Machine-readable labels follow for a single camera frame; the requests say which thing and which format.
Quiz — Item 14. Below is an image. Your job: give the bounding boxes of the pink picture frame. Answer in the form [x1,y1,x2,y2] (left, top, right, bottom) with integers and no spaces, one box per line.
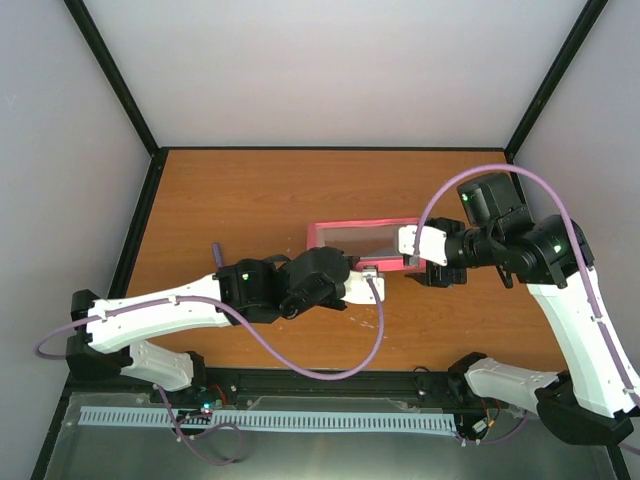
[306,217,426,273]

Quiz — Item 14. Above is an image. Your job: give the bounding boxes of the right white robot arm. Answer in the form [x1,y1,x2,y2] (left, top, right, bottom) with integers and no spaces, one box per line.
[396,168,639,446]

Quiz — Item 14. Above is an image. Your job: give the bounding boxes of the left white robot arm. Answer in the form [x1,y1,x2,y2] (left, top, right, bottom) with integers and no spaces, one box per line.
[65,247,371,403]

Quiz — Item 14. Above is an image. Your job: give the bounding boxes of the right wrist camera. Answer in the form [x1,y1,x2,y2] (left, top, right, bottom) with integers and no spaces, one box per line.
[396,225,448,266]

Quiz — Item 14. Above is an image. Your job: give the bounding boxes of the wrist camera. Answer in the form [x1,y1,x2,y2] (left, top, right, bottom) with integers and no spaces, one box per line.
[342,266,385,305]
[396,225,448,266]

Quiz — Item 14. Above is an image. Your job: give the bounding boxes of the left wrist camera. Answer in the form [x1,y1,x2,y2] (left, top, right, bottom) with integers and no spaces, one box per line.
[342,266,385,305]

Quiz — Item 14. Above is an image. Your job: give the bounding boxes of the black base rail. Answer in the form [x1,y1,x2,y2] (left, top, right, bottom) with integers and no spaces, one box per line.
[204,367,452,404]

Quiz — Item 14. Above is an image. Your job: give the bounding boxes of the light blue cable duct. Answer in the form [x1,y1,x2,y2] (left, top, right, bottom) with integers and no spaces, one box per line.
[77,406,456,436]

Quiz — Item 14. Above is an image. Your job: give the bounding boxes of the black enclosure frame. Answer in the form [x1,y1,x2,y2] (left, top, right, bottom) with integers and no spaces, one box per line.
[31,1,630,479]

